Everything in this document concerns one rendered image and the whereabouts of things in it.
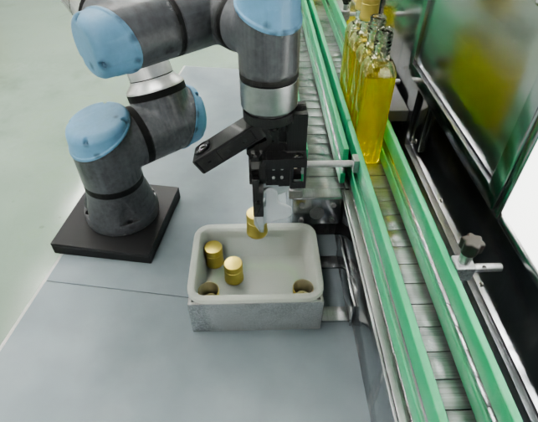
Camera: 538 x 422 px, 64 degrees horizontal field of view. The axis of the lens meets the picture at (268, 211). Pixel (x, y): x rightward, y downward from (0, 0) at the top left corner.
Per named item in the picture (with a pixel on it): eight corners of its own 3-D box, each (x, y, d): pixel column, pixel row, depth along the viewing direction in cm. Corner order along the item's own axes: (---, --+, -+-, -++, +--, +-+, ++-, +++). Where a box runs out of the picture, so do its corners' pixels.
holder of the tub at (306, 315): (351, 327, 75) (357, 301, 70) (192, 331, 75) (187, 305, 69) (337, 254, 88) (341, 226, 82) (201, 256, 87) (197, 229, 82)
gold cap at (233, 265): (224, 285, 79) (222, 270, 76) (224, 270, 82) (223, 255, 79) (243, 285, 79) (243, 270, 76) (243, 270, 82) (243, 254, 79)
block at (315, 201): (340, 226, 84) (344, 199, 80) (291, 227, 84) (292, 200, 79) (337, 213, 87) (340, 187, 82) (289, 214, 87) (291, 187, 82)
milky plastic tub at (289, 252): (321, 327, 75) (325, 297, 69) (191, 331, 74) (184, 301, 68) (311, 252, 87) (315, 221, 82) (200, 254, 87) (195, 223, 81)
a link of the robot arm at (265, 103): (238, 90, 52) (239, 61, 58) (240, 123, 55) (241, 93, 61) (301, 89, 52) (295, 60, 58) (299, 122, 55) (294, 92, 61)
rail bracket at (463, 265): (487, 312, 63) (524, 250, 54) (440, 314, 62) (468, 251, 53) (476, 290, 66) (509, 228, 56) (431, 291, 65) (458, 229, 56)
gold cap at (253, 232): (246, 239, 72) (245, 220, 69) (246, 224, 75) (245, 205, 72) (268, 239, 72) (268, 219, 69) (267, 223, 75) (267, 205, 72)
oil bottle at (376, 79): (378, 163, 88) (400, 62, 74) (351, 164, 88) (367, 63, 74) (373, 147, 93) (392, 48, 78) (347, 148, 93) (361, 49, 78)
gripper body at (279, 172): (305, 193, 63) (309, 120, 55) (246, 195, 63) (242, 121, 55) (300, 162, 69) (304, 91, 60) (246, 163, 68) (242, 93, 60)
